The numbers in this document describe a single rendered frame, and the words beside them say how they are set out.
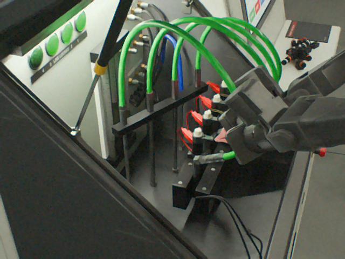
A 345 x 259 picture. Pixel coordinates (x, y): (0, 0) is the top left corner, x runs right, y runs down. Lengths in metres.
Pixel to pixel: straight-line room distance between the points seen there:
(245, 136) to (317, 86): 0.21
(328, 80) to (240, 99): 0.26
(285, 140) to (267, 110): 0.07
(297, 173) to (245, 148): 0.48
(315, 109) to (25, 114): 0.49
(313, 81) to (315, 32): 1.04
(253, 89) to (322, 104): 0.12
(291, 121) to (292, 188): 0.60
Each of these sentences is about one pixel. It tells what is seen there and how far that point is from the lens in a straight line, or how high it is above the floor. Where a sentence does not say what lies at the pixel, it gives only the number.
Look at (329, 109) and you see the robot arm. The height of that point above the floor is 1.45.
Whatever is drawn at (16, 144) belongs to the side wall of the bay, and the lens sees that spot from 0.96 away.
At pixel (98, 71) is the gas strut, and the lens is 0.79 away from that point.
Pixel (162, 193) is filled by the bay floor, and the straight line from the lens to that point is 1.47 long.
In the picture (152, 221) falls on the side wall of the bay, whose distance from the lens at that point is 0.93.
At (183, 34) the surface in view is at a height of 1.42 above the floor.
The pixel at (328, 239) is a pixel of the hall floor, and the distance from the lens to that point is 2.55.
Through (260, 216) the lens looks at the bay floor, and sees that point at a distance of 1.42.
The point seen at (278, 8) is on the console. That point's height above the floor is 1.07.
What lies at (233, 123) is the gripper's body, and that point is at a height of 1.20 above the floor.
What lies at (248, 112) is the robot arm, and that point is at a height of 1.38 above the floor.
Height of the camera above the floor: 1.85
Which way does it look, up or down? 36 degrees down
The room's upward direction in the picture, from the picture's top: 1 degrees counter-clockwise
